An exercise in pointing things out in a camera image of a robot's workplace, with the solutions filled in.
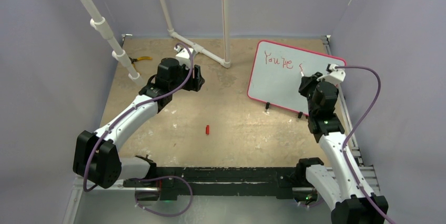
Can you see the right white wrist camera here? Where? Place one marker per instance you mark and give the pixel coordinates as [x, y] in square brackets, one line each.
[334, 75]

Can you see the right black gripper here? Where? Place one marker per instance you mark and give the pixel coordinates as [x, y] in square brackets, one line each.
[308, 81]

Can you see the red-framed whiteboard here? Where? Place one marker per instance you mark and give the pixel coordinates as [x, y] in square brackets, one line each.
[275, 75]

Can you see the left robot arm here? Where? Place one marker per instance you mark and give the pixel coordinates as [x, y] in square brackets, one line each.
[97, 157]

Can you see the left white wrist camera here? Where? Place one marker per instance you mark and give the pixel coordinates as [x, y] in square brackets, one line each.
[183, 55]

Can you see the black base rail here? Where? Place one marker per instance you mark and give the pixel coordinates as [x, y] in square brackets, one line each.
[278, 182]

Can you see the black whiteboard easel stand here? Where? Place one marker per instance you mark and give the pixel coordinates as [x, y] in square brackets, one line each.
[267, 106]

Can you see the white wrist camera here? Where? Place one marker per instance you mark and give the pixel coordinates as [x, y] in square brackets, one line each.
[183, 55]
[334, 75]

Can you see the white PVC pipe frame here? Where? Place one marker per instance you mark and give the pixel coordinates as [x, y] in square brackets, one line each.
[99, 23]

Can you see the yellow-handled pliers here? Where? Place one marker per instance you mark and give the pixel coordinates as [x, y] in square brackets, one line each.
[138, 59]

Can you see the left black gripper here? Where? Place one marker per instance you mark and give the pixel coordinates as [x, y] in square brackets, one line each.
[194, 84]

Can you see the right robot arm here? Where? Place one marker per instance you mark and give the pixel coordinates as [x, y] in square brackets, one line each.
[347, 193]

